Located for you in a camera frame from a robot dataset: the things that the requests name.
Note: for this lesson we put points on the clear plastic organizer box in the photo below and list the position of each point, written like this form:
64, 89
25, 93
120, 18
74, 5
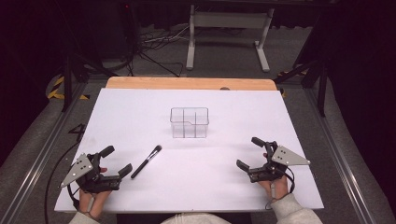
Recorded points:
189, 123

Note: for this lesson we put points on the aluminium floor rail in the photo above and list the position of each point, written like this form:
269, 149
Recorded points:
339, 155
40, 155

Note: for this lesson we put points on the black tripod stand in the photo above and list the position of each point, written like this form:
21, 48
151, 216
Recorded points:
67, 81
322, 84

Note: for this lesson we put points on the white table cover sheet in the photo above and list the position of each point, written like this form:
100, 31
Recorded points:
193, 186

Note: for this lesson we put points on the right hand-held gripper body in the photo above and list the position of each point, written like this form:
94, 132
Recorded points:
288, 158

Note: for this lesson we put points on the yellow black floor tape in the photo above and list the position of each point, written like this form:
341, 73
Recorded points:
57, 90

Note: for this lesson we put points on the person's light hooded torso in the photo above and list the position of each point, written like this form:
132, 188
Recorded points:
196, 219

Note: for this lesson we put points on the dark computer tower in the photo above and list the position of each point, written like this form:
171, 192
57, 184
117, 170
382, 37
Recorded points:
129, 28

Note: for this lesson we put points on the black makeup brush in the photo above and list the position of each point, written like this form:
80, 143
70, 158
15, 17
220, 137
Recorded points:
144, 164

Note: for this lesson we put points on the person's left hand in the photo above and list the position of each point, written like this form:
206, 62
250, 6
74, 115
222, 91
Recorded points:
85, 202

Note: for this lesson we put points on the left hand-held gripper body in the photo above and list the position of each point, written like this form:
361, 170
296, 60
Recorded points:
88, 179

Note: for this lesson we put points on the white metal stand frame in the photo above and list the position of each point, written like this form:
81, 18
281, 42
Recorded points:
229, 20

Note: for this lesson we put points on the person's right hand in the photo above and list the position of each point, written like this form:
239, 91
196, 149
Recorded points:
280, 188

